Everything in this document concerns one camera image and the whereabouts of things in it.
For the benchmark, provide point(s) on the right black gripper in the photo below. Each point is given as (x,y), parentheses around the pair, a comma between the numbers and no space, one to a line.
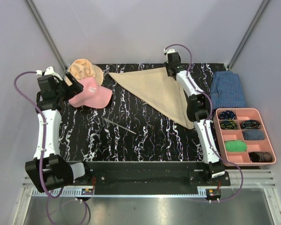
(166,65)

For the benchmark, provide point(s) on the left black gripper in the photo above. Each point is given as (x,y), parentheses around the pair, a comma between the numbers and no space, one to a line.
(73,89)

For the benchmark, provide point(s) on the beige cloth napkin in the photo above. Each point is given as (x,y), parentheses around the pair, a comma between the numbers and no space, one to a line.
(158,90)

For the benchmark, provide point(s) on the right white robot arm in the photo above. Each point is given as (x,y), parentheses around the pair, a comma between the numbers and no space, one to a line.
(198,111)

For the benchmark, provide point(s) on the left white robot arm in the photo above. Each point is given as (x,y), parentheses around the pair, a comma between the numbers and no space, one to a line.
(48,170)

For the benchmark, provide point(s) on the beige bucket hat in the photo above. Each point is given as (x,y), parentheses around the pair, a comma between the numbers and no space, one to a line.
(83,68)

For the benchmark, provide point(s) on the pink baseball cap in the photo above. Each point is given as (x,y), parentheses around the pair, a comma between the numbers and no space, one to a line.
(93,95)

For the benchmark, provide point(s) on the blue checkered folded cloth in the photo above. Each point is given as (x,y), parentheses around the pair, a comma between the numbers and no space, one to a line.
(226,91)

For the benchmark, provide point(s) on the teal patterned rolled sock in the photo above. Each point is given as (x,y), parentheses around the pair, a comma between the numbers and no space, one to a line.
(250,124)

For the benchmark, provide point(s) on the green rolled sock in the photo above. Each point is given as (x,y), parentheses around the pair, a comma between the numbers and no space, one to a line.
(235,146)

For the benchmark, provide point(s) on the pink divided organizer tray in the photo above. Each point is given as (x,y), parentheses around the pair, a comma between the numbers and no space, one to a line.
(241,158)

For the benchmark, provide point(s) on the grey blue rolled sock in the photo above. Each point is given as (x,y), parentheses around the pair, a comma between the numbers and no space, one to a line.
(253,135)

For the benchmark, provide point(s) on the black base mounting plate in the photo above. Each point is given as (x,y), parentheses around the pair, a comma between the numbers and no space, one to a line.
(110,173)

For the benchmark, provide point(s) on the dark patterned rolled sock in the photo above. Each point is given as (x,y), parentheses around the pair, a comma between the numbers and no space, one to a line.
(260,157)

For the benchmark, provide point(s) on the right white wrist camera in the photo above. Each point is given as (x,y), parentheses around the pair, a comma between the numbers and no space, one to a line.
(168,51)

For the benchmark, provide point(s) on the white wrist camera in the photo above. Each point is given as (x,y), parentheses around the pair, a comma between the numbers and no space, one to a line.
(48,71)
(168,51)

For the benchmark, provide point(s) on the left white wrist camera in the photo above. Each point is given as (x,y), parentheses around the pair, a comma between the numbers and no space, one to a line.
(48,71)

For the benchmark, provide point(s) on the aluminium frame post right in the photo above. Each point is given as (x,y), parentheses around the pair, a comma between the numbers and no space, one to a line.
(249,31)

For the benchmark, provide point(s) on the aluminium frame post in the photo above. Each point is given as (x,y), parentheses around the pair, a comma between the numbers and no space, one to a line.
(42,26)
(249,31)

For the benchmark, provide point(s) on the aluminium frame post left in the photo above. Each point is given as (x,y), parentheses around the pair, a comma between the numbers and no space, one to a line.
(42,26)

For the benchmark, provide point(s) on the slotted aluminium rail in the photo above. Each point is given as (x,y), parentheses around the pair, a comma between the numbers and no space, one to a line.
(193,187)

